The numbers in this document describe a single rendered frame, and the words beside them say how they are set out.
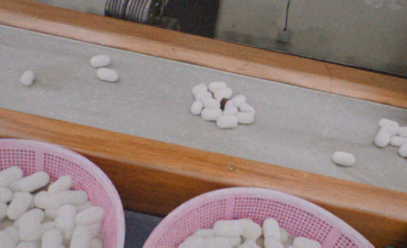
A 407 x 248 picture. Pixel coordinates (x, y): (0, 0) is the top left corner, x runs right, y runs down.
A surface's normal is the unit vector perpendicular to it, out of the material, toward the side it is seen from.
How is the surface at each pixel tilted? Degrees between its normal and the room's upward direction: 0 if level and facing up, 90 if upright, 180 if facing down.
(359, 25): 90
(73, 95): 0
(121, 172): 90
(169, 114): 0
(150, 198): 90
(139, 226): 0
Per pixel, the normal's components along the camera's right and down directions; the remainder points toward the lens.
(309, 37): -0.07, 0.55
